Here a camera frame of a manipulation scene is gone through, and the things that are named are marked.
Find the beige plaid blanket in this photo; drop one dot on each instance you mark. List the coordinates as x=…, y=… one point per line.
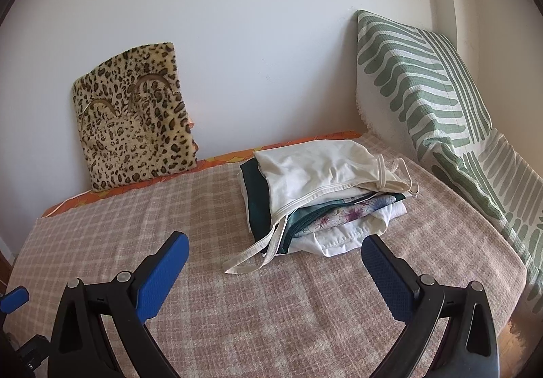
x=254, y=318

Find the leopard print cushion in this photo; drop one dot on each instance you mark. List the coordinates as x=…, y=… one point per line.
x=127, y=127

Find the folded dark green garment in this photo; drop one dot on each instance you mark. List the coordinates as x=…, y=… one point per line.
x=256, y=191

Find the white camisole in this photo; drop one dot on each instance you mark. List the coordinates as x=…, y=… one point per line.
x=322, y=170

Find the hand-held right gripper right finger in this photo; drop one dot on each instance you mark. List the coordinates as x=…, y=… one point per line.
x=382, y=272

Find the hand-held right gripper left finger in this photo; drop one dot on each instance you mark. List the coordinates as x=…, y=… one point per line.
x=165, y=276

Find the folded floral garment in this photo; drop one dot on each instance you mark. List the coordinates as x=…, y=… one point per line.
x=339, y=214

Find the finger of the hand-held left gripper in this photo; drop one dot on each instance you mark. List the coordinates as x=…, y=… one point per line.
x=15, y=299

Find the folded white garment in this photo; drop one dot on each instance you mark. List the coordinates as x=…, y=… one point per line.
x=352, y=240

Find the green striped pillow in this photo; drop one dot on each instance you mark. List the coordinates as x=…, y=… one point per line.
x=509, y=191
x=407, y=85

